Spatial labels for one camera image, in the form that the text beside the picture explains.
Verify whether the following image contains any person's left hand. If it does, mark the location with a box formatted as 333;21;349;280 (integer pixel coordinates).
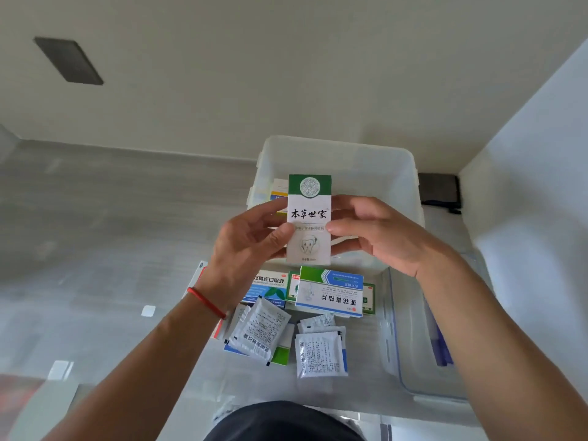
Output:
194;196;296;314

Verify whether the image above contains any dark grey pad with cable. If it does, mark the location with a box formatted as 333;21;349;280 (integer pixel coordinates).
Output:
418;173;462;215

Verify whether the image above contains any person's left forearm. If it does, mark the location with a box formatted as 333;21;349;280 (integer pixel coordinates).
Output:
41;293;226;441

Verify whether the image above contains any clear lid with purple handle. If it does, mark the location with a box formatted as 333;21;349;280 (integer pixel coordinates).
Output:
379;252;495;402

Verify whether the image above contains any yellow orange figure medicine box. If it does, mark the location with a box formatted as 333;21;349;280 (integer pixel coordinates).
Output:
269;178;290;203

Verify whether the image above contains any person's dark clothing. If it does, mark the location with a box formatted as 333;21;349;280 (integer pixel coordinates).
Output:
204;401;368;441

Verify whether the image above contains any red cartoon print medicine box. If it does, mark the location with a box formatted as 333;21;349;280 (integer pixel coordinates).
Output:
183;260;233;341

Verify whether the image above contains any clear plastic storage box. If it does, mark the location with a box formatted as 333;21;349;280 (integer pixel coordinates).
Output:
246;135;426;271

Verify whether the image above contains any person's right forearm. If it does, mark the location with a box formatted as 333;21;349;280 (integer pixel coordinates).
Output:
415;252;588;441

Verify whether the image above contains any tall white green box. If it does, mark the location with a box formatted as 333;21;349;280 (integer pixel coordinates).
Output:
285;173;333;268

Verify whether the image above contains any white rectangular label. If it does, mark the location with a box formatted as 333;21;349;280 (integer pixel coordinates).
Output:
47;360;75;382

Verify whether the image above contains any person's right hand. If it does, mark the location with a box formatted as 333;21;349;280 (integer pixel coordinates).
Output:
324;195;461;279

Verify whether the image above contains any white blue green medicine box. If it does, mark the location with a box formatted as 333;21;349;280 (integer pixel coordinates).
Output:
223;322;296;367
295;265;364;319

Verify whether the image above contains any person's left white shoe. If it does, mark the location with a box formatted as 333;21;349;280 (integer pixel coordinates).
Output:
211;398;238;426

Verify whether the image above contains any red string bracelet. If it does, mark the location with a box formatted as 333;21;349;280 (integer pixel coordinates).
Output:
186;287;227;321

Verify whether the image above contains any white medicine sachet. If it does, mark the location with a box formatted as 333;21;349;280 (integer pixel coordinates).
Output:
298;325;349;363
294;331;349;380
224;303;252;345
228;296;292;367
297;312;337;334

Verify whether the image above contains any white lower cabinet front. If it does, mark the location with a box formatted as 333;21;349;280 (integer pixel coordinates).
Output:
358;413;483;441

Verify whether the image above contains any grey wall socket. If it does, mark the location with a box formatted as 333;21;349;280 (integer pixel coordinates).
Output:
33;37;105;86

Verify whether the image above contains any blue leaf print medicine box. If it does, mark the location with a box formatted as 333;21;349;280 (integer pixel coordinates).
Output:
241;269;291;312

